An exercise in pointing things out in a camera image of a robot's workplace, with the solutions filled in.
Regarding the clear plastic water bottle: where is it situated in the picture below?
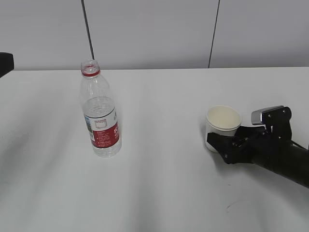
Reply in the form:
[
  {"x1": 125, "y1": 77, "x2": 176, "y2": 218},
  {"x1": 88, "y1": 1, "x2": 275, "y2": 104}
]
[{"x1": 80, "y1": 60, "x2": 122, "y2": 157}]

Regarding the white paper cup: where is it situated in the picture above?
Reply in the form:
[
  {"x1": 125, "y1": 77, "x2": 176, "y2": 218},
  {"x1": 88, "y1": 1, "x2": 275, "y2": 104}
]
[{"x1": 205, "y1": 105, "x2": 242, "y2": 153}]

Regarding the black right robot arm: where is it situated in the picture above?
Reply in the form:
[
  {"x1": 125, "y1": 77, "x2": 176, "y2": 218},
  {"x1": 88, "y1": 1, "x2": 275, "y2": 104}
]
[{"x1": 207, "y1": 126, "x2": 309, "y2": 187}]

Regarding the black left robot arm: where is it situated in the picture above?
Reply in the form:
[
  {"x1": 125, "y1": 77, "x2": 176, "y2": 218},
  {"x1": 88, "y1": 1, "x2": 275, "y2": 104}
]
[{"x1": 0, "y1": 52, "x2": 14, "y2": 77}]

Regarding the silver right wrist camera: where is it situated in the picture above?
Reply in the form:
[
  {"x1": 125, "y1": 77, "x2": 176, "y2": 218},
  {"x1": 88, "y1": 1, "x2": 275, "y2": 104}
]
[{"x1": 251, "y1": 105, "x2": 292, "y2": 140}]

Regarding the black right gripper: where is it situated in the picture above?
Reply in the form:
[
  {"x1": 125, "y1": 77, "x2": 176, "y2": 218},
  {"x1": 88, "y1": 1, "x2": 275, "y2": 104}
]
[{"x1": 207, "y1": 126, "x2": 268, "y2": 165}]

